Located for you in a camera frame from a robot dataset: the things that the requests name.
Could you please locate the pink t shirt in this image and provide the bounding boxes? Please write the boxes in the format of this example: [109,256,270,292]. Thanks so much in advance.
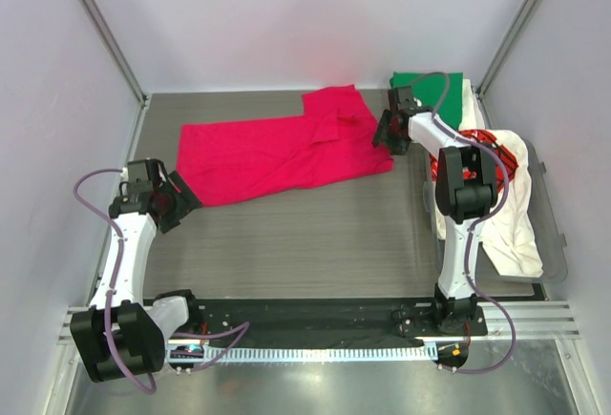
[177,85,393,206]

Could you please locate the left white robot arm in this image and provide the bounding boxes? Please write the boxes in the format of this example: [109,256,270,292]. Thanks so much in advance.
[70,158,203,383]

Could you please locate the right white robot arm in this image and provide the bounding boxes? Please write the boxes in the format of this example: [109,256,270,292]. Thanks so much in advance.
[372,86,498,336]

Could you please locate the folded green t shirt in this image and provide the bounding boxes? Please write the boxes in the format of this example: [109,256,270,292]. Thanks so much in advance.
[390,72,464,130]

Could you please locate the folded white t shirt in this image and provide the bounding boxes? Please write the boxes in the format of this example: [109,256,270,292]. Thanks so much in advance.
[459,78,486,131]

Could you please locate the white red print t shirt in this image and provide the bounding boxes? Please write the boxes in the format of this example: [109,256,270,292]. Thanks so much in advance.
[427,126,545,278]

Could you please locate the clear plastic bin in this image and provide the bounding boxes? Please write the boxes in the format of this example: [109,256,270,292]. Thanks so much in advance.
[421,142,570,283]

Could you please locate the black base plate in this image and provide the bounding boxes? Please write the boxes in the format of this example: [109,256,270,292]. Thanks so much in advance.
[179,298,488,349]

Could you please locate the white slotted cable duct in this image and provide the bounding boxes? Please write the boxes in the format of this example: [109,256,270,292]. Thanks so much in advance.
[164,344,438,364]

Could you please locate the left aluminium frame post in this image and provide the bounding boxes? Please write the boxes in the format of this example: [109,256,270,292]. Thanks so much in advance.
[54,0,152,109]

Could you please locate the aluminium frame post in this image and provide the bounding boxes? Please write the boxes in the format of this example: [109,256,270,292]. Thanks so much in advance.
[475,0,569,99]
[54,0,152,109]

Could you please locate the right aluminium frame post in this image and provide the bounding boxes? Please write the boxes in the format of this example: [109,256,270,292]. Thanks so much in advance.
[475,0,569,99]

